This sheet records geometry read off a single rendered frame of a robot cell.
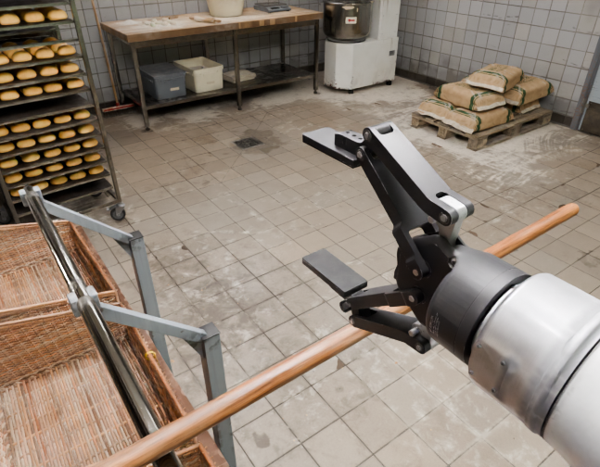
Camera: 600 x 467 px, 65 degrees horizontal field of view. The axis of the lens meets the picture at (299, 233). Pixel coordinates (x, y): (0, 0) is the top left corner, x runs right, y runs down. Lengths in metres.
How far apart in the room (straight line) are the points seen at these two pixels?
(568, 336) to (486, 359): 0.05
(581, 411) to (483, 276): 0.09
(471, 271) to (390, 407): 1.86
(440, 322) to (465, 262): 0.04
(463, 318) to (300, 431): 1.78
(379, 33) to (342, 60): 0.57
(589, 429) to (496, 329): 0.07
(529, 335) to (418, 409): 1.90
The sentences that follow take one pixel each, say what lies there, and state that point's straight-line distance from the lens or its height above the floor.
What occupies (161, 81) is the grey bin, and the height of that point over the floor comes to 0.41.
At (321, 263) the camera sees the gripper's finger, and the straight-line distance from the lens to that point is 0.49.
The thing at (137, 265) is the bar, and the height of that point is 0.86.
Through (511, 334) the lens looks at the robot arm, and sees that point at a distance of 0.31.
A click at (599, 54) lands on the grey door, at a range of 5.37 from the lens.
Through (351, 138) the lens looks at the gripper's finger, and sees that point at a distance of 0.39.
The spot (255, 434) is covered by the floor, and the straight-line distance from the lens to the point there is 2.07.
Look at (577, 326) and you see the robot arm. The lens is 0.31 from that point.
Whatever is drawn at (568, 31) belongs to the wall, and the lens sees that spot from 5.53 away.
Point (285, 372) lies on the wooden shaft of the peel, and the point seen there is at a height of 1.20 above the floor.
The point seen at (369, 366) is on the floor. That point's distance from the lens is 2.30.
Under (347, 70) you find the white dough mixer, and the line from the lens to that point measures 5.89.
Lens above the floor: 1.72
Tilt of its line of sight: 33 degrees down
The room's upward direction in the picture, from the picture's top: straight up
